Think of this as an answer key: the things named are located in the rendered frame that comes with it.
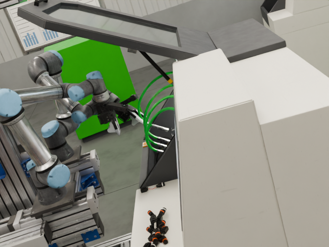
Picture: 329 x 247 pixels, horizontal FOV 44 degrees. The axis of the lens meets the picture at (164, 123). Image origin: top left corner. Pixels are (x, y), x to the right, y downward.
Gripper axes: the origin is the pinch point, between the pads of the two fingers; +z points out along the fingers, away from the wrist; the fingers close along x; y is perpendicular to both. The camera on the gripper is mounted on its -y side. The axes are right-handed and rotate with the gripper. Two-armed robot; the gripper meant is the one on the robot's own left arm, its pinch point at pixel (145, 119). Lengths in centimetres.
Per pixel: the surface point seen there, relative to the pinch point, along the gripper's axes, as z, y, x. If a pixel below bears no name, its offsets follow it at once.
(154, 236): 39, 10, 73
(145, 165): 14.3, 22.2, 1.8
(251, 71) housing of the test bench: 33, -60, 46
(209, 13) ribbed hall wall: -103, -26, -666
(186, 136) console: 28, -41, 100
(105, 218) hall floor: 2, 142, -106
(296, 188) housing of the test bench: 64, -43, 89
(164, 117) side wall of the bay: 4.8, 4.2, -34.5
